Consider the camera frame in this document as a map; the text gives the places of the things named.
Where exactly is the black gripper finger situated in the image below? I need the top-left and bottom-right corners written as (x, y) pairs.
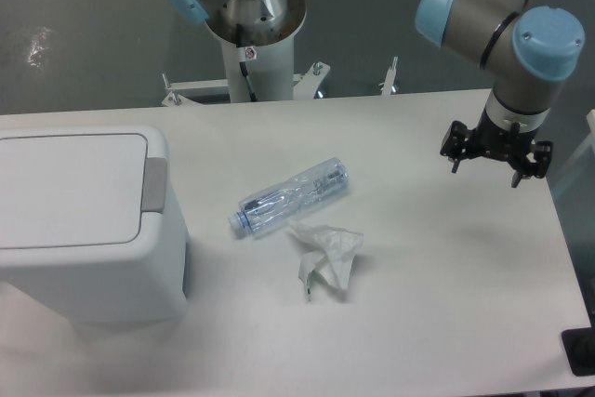
top-left (510, 140), bottom-right (553, 188)
top-left (440, 121), bottom-right (470, 174)

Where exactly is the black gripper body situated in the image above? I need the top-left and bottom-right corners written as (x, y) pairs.
top-left (467, 111), bottom-right (537, 165)

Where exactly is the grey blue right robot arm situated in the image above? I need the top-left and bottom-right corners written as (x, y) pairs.
top-left (415, 0), bottom-right (586, 182)

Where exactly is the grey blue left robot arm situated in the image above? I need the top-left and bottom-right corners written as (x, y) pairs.
top-left (167, 0), bottom-right (575, 181)

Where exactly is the white plastic trash can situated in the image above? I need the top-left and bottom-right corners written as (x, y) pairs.
top-left (1, 125), bottom-right (189, 324)

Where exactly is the white trash can lid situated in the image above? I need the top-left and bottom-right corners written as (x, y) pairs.
top-left (1, 134), bottom-right (147, 249)

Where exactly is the crumpled white plastic wrapper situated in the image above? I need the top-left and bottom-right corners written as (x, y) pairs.
top-left (289, 220), bottom-right (364, 302)

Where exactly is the black device at table edge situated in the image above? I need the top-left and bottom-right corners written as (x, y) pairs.
top-left (561, 327), bottom-right (594, 377)

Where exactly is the clear crushed plastic bottle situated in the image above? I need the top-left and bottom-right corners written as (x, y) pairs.
top-left (228, 157), bottom-right (350, 238)

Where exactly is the grey lid push button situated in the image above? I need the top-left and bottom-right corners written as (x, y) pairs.
top-left (141, 157), bottom-right (168, 213)

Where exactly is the white pedestal base frame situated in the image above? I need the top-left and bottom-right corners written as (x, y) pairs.
top-left (160, 56), bottom-right (400, 108)

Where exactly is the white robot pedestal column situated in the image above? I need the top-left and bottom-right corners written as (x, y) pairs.
top-left (206, 0), bottom-right (307, 103)

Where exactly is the black cable on pedestal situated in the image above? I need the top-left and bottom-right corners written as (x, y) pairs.
top-left (234, 22), bottom-right (258, 103)

